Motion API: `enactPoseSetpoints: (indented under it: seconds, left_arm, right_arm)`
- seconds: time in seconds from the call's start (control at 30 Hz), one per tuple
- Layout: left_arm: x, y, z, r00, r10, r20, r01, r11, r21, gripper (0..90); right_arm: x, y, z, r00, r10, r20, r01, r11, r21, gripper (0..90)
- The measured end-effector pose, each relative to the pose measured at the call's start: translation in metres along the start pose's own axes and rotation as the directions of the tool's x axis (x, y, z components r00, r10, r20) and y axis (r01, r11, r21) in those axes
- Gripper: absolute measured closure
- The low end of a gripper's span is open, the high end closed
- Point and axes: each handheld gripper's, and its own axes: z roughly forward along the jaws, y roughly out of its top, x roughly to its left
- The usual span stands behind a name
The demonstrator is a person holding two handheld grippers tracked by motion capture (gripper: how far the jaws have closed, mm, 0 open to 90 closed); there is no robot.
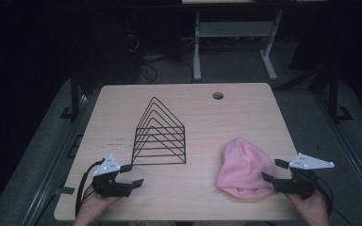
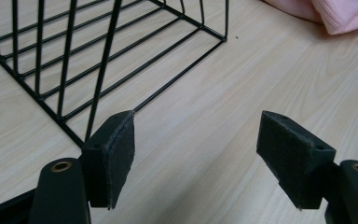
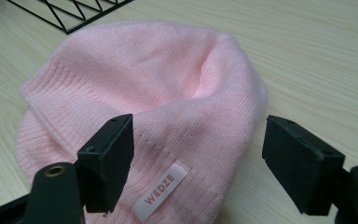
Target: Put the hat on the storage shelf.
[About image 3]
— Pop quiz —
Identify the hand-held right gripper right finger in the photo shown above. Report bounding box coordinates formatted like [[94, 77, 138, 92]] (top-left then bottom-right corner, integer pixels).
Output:
[[261, 115, 358, 224]]

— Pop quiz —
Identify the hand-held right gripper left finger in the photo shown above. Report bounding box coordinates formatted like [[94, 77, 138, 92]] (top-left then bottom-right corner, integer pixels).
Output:
[[22, 113, 135, 224]]

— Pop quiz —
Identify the pink knitted beanie hat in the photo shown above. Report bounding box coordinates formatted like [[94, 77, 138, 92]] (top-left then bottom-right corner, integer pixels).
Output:
[[14, 20, 269, 224]]

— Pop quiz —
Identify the black wire rack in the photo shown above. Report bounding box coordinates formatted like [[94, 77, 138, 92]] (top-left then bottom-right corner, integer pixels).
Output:
[[7, 0, 135, 35]]

